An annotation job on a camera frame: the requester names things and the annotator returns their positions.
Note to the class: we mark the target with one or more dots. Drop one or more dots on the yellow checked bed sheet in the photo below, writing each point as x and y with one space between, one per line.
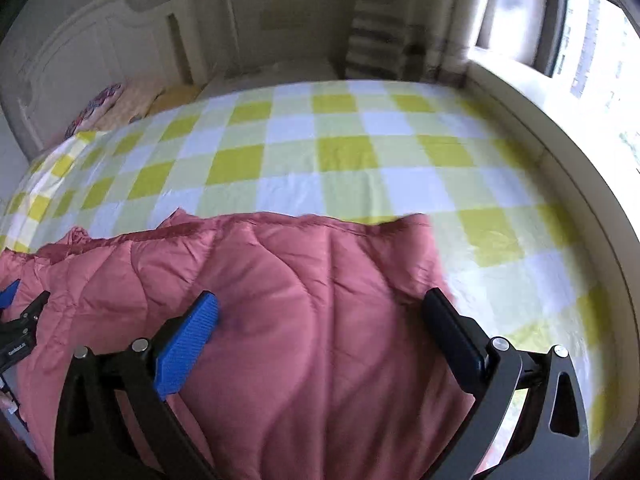
340 160

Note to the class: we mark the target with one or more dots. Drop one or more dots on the patterned pillow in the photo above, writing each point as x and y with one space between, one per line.
97 107

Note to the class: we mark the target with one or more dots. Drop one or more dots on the pink quilted jacket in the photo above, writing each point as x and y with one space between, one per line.
300 335

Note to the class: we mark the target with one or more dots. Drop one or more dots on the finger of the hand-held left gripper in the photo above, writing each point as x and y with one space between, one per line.
30 312
9 295

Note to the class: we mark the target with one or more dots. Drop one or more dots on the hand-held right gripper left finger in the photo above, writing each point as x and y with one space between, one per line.
187 345

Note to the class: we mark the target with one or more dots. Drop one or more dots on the printed beige curtain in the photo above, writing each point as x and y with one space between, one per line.
380 35

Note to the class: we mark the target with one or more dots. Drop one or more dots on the dark framed window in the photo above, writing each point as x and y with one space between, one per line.
600 50

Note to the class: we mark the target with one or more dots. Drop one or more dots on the white nightstand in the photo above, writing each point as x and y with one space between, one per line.
280 72

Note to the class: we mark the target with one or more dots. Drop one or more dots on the pale yellow pillow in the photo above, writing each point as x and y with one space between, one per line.
137 100

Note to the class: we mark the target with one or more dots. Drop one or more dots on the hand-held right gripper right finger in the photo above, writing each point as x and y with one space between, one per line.
452 335

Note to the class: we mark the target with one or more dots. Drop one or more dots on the beige window sill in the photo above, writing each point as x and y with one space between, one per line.
575 135

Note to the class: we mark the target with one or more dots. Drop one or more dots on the white wooden headboard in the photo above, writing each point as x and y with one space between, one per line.
100 50

